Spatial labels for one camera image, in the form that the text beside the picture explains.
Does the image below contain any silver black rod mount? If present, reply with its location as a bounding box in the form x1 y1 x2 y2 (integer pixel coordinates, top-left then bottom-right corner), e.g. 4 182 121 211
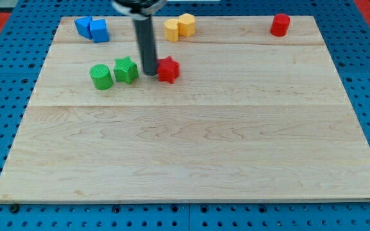
111 0 167 16

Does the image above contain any yellow heart block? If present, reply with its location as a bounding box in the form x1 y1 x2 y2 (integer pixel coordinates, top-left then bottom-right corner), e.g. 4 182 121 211
164 19 179 42

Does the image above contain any yellow hexagon block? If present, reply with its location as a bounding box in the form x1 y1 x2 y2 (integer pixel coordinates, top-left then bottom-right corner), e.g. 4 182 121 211
179 13 195 37

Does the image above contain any light wooden board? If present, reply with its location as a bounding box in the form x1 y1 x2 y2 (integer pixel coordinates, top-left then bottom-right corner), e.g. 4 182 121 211
0 16 370 204

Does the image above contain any red cylinder block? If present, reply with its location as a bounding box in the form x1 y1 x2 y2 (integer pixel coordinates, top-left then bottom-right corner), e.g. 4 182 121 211
270 13 291 37

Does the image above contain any blue cube block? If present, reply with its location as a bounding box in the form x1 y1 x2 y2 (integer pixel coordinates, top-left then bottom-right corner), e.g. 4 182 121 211
89 19 109 43

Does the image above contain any blue triangular block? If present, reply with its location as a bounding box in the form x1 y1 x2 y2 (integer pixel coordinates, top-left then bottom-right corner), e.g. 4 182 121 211
75 16 93 40

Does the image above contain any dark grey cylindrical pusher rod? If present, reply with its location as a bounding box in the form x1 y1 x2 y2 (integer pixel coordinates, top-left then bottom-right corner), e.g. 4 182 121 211
134 17 158 76

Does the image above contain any green star block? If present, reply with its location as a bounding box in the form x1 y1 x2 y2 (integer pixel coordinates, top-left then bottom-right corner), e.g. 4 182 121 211
113 56 139 85

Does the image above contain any red star block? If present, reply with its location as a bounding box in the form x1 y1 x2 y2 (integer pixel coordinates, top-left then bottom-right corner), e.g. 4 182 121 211
157 56 180 84

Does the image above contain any green cylinder block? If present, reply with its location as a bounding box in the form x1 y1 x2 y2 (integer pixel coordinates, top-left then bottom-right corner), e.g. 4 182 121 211
89 64 113 90

